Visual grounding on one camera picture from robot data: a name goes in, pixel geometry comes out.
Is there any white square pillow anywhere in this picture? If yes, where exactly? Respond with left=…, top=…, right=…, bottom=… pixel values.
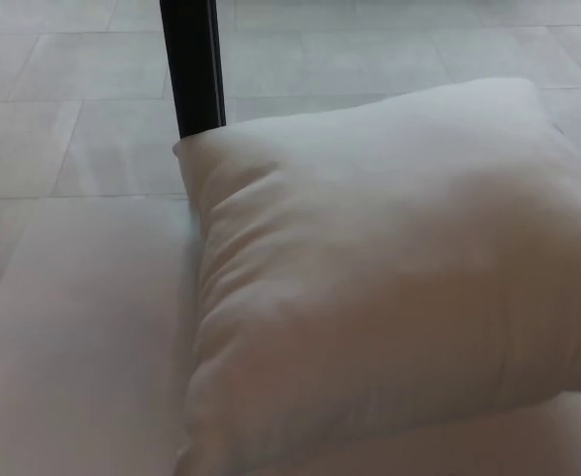
left=172, top=76, right=581, bottom=476

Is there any black metal post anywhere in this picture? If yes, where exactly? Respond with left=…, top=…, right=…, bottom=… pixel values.
left=160, top=0, right=228, bottom=140

